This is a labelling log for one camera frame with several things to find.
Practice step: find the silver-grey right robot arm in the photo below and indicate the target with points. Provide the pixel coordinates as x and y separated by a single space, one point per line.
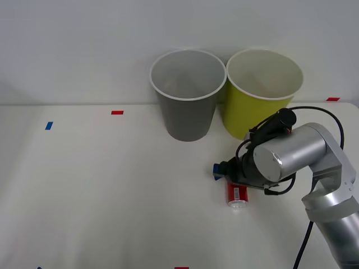
314 157

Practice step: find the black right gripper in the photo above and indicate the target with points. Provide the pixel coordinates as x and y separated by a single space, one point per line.
236 171

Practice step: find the yellow-green plastic waste bin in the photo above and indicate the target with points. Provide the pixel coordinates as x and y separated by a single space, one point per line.
246 112

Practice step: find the grey plastic waste bin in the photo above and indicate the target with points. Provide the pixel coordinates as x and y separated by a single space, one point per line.
187 117

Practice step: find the red drink can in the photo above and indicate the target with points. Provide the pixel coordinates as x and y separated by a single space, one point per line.
238 196

